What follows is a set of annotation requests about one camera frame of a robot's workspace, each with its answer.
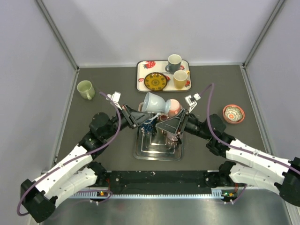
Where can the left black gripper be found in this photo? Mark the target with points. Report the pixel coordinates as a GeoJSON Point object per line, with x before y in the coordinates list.
{"type": "Point", "coordinates": [127, 112]}

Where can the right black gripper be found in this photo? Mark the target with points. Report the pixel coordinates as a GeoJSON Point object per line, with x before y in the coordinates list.
{"type": "Point", "coordinates": [174, 123]}

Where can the black gold mug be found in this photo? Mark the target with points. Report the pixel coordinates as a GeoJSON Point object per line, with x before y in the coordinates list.
{"type": "Point", "coordinates": [163, 117]}

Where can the mauve purple mug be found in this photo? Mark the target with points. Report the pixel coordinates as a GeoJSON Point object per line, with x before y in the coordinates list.
{"type": "Point", "coordinates": [175, 138]}

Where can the dark blue mug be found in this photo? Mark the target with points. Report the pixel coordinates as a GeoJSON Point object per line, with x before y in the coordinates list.
{"type": "Point", "coordinates": [149, 127]}

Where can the light blue mug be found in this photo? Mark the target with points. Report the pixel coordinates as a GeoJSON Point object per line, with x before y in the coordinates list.
{"type": "Point", "coordinates": [155, 104]}

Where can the pink mug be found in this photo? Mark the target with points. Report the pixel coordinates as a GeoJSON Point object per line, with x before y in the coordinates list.
{"type": "Point", "coordinates": [175, 108]}

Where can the light green mug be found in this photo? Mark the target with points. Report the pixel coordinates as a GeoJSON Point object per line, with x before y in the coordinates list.
{"type": "Point", "coordinates": [86, 89]}

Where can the cream white mug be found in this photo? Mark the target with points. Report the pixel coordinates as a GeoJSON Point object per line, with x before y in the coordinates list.
{"type": "Point", "coordinates": [141, 107]}

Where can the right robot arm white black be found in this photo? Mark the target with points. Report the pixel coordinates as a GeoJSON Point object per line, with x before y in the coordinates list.
{"type": "Point", "coordinates": [244, 164]}

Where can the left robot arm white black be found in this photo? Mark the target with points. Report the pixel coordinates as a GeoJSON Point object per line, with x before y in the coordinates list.
{"type": "Point", "coordinates": [77, 170]}

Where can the yellow mug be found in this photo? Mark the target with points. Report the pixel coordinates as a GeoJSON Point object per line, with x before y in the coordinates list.
{"type": "Point", "coordinates": [179, 78]}

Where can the grey green mug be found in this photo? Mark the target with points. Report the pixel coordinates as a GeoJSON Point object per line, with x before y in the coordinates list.
{"type": "Point", "coordinates": [174, 63]}

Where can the silver metal tray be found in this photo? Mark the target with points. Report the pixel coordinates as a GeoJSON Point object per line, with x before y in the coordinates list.
{"type": "Point", "coordinates": [156, 147]}

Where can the yellow patterned plate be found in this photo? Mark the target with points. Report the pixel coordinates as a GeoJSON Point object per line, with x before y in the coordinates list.
{"type": "Point", "coordinates": [155, 81]}

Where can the pink patterned bowl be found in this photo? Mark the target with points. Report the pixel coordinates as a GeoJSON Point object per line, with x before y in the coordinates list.
{"type": "Point", "coordinates": [233, 114]}

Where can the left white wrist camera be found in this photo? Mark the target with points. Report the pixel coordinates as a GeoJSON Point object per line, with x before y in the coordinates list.
{"type": "Point", "coordinates": [114, 99]}

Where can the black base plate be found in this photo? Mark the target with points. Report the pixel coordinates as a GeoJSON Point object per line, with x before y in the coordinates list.
{"type": "Point", "coordinates": [162, 182]}

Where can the grey slotted cable duct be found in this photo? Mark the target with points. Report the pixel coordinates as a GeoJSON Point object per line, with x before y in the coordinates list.
{"type": "Point", "coordinates": [213, 194]}

